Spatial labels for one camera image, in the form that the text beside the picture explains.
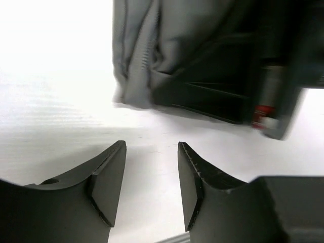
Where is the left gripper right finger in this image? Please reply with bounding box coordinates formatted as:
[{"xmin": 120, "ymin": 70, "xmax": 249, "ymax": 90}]
[{"xmin": 178, "ymin": 142, "xmax": 323, "ymax": 242}]

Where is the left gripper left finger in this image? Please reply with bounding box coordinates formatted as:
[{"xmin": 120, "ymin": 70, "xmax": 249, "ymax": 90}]
[{"xmin": 1, "ymin": 140, "xmax": 126, "ymax": 242}]

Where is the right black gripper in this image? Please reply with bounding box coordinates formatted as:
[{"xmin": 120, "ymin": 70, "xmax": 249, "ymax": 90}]
[{"xmin": 151, "ymin": 1, "xmax": 323, "ymax": 140}]

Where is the grey pleated skirt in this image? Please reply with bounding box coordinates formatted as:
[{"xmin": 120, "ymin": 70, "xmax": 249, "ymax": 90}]
[{"xmin": 111, "ymin": 0, "xmax": 256, "ymax": 109}]

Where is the aluminium front rail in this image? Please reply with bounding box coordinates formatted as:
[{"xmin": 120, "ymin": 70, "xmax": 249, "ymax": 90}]
[{"xmin": 157, "ymin": 232, "xmax": 190, "ymax": 243}]

